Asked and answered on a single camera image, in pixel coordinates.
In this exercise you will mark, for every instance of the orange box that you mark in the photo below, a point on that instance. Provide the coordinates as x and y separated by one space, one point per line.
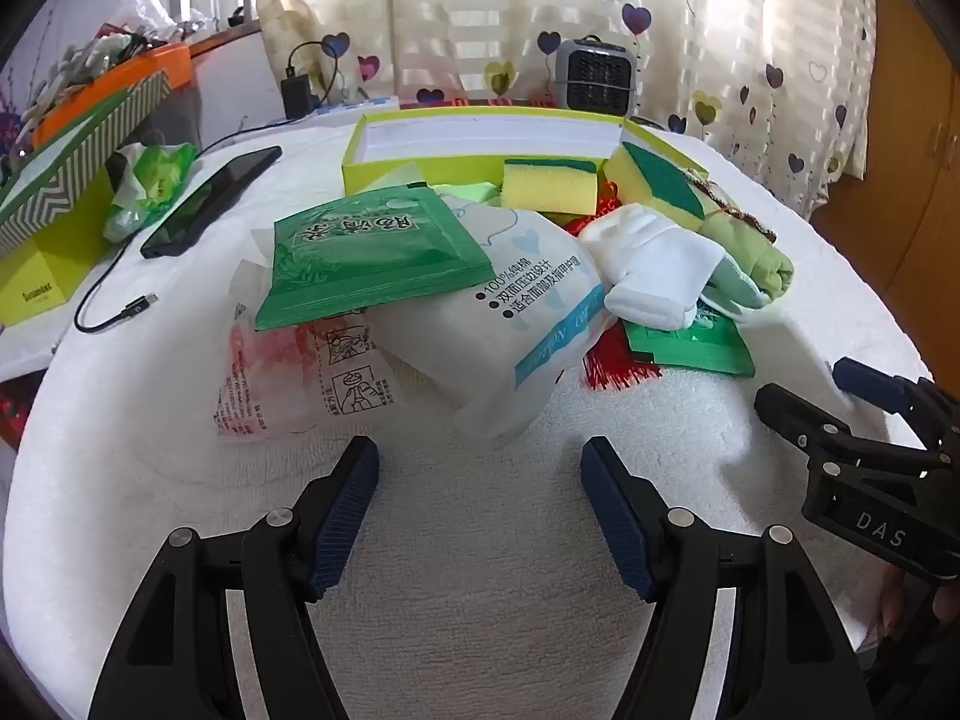
150 64

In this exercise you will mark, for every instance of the black smartphone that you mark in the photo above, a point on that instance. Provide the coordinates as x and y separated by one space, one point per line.
210 199

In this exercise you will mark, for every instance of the yellow green sponge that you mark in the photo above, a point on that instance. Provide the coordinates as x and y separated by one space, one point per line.
660 180
547 184

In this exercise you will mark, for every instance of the green towel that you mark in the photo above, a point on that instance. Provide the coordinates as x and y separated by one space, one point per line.
754 255

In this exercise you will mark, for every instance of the clear red-printed plastic packet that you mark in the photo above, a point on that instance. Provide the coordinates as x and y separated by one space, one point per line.
300 375

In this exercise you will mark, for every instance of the white cotton pad bag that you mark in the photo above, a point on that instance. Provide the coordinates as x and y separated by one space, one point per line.
517 292

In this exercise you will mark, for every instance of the red knot tassel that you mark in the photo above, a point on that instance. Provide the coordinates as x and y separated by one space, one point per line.
611 371

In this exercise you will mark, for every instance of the large green tea packet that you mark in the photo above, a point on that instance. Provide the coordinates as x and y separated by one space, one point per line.
367 255

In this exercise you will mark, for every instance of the white glove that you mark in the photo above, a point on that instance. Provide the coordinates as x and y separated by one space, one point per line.
645 270

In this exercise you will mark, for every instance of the wooden cabinet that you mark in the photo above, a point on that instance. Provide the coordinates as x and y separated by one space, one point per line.
915 165

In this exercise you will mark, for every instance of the black charger adapter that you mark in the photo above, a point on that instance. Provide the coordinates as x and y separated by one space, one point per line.
298 96

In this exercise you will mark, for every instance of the heart-print cream curtain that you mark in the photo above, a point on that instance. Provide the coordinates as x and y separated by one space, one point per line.
465 15

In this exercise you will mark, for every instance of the small green tea packet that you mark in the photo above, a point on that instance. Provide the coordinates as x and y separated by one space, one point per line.
690 345

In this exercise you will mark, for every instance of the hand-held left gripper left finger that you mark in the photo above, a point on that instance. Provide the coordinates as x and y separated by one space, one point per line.
345 517

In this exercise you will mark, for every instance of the clear crumpled plastic bag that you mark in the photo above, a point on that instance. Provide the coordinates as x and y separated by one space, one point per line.
154 4

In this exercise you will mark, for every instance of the green plastic bag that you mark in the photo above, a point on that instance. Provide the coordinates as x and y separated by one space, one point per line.
146 187

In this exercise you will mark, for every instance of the person's right hand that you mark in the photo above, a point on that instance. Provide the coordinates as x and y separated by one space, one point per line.
894 600

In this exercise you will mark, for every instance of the small grey heater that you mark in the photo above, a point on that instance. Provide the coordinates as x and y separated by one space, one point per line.
596 75

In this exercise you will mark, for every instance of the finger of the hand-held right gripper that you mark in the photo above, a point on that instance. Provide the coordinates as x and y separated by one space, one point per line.
862 379
795 420

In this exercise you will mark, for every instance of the lime green cardboard tray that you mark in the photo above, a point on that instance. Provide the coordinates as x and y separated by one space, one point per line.
420 165

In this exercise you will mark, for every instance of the white power strip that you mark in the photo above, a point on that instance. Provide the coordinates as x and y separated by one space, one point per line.
360 103

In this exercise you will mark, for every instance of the light green cloth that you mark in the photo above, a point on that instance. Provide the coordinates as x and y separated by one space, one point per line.
465 191

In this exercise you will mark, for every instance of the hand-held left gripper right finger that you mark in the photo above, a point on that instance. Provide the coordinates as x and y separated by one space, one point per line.
615 517

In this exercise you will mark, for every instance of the yellow-green tissue box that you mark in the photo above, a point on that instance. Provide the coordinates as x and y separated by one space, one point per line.
75 157

